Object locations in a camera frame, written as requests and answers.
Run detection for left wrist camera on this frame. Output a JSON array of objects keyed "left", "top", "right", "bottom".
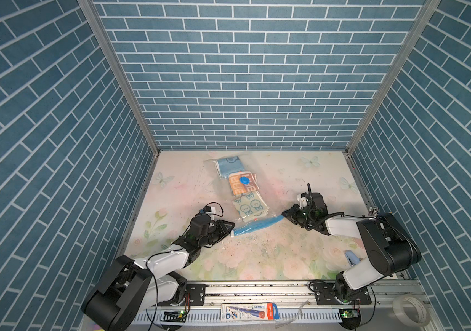
[{"left": 201, "top": 203, "right": 224, "bottom": 217}]

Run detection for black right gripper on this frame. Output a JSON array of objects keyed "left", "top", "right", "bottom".
[{"left": 281, "top": 204, "right": 315, "bottom": 228}]

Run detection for beige towel blue bunny print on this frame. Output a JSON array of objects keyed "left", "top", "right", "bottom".
[{"left": 233, "top": 191, "right": 269, "bottom": 223}]

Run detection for aluminium corner post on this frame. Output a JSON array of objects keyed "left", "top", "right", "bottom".
[
  {"left": 78, "top": 0, "right": 159, "bottom": 158},
  {"left": 344, "top": 0, "right": 440, "bottom": 158}
]

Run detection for red blue toothpaste box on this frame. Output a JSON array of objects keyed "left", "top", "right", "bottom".
[{"left": 220, "top": 303, "right": 280, "bottom": 321}]

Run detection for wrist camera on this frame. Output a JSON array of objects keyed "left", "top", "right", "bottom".
[
  {"left": 297, "top": 193, "right": 311, "bottom": 209},
  {"left": 201, "top": 203, "right": 224, "bottom": 217}
]

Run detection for aluminium corner post left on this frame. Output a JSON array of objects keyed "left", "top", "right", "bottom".
[{"left": 78, "top": 0, "right": 159, "bottom": 158}]

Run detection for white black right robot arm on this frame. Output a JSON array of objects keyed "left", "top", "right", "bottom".
[{"left": 282, "top": 185, "right": 422, "bottom": 303}]

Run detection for orange white patterned towel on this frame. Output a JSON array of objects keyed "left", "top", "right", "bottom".
[{"left": 228, "top": 171, "right": 259, "bottom": 196}]

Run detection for aluminium corner post right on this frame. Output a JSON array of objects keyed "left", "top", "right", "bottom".
[{"left": 344, "top": 0, "right": 440, "bottom": 158}]

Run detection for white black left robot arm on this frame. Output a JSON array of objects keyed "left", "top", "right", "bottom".
[{"left": 82, "top": 211, "right": 235, "bottom": 330}]

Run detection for clear vacuum bag blue zip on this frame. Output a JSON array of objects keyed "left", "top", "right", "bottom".
[{"left": 204, "top": 153, "right": 284, "bottom": 237}]

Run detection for blue vacuum bag valve cap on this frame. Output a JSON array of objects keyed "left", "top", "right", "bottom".
[{"left": 240, "top": 176, "right": 251, "bottom": 186}]

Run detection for clear plastic wrapper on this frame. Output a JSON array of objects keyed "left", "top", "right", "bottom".
[{"left": 275, "top": 300, "right": 312, "bottom": 329}]

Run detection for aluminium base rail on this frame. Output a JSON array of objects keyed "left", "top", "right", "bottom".
[{"left": 130, "top": 279, "right": 442, "bottom": 330}]

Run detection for light blue towel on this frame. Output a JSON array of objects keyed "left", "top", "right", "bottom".
[{"left": 214, "top": 156, "right": 245, "bottom": 178}]

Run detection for clear tape roll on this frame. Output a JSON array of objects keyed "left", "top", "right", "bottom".
[{"left": 392, "top": 294, "right": 431, "bottom": 328}]

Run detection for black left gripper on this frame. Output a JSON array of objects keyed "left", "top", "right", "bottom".
[{"left": 197, "top": 220, "right": 235, "bottom": 248}]

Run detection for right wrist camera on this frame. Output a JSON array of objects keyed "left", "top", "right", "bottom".
[{"left": 297, "top": 193, "right": 311, "bottom": 209}]

